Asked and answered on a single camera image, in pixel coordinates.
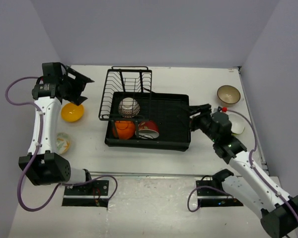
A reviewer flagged red bowl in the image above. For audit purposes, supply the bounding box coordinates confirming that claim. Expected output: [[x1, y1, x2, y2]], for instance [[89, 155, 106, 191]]
[[138, 120, 159, 139]]

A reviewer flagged brown patterned bowl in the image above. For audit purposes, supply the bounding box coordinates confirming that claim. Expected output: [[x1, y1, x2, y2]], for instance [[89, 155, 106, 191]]
[[118, 97, 140, 118]]

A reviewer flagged orange bowl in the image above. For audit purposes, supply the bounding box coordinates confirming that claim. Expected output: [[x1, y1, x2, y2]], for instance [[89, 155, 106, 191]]
[[112, 120, 136, 140]]

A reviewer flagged black drip tray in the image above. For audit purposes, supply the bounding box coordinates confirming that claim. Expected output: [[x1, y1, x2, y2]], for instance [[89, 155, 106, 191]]
[[105, 92, 191, 152]]

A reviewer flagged pink flower bowl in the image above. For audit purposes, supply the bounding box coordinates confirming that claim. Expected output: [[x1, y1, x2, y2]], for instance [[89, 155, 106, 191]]
[[217, 85, 241, 107]]

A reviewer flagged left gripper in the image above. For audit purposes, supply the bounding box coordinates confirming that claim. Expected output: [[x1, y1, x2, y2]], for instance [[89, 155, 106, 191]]
[[59, 67, 94, 105]]

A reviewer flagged black wire dish rack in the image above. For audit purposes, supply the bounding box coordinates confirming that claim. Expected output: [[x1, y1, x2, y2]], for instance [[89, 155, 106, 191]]
[[98, 66, 153, 140]]

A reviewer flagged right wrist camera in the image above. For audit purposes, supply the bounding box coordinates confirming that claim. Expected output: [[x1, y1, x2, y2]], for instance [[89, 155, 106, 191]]
[[213, 107, 227, 113]]

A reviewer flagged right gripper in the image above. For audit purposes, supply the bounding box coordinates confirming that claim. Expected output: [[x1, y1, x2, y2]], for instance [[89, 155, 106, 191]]
[[177, 104, 219, 143]]

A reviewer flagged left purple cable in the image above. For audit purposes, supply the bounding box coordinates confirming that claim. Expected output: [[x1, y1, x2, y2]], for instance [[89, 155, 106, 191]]
[[5, 76, 118, 212]]

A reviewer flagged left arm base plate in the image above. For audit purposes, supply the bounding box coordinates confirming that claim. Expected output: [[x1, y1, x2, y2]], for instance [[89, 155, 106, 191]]
[[64, 180, 109, 198]]

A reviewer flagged yellow bowl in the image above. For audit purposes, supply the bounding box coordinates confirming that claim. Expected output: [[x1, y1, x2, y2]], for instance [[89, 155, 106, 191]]
[[61, 103, 84, 122]]

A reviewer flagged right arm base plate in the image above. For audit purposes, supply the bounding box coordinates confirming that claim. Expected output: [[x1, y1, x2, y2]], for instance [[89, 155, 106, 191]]
[[196, 179, 241, 199]]

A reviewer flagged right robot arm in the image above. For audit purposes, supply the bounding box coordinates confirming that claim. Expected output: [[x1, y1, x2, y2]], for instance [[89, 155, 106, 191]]
[[187, 104, 298, 238]]

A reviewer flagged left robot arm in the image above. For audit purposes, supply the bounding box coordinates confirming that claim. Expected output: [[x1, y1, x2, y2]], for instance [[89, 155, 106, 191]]
[[18, 62, 93, 195]]

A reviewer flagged white floral bowl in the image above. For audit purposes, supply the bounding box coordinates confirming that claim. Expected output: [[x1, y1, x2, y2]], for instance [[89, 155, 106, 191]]
[[57, 132, 72, 154]]

